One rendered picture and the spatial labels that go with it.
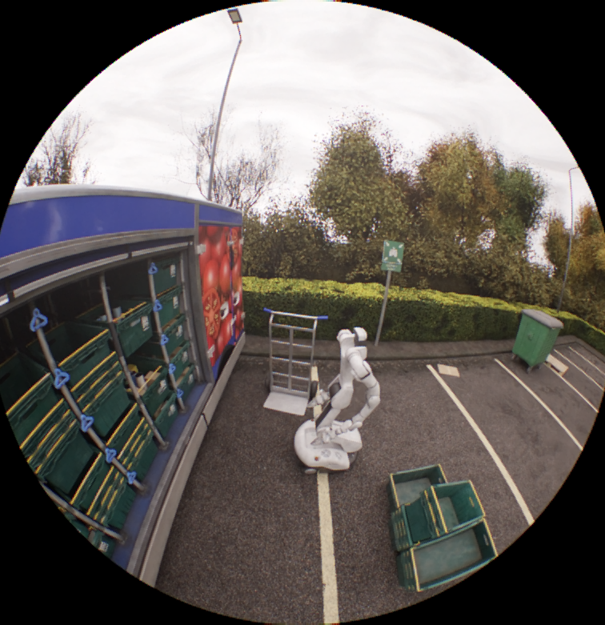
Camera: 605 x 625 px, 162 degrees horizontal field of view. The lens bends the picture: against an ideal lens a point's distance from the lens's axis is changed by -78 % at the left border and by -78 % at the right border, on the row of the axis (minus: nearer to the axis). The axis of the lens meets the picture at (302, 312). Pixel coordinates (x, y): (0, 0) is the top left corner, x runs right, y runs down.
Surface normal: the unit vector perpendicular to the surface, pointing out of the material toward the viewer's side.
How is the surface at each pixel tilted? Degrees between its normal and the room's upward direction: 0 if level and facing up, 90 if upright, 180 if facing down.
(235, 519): 0
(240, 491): 0
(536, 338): 94
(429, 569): 21
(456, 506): 62
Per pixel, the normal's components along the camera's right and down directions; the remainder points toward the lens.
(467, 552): -0.30, -0.89
